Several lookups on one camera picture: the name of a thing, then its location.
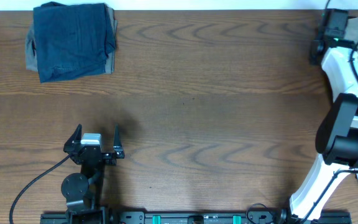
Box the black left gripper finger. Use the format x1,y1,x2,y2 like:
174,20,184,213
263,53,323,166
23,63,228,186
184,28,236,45
63,124,82,152
113,125,125,159

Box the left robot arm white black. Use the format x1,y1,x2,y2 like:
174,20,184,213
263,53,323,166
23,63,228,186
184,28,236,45
61,125,125,223

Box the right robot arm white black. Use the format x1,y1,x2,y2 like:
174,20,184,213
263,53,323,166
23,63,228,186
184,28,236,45
277,29,358,223

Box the folded navy blue shorts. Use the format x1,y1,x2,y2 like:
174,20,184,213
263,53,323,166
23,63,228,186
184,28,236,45
33,2,116,83

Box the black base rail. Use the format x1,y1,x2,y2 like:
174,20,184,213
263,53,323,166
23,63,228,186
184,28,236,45
40,210,353,224

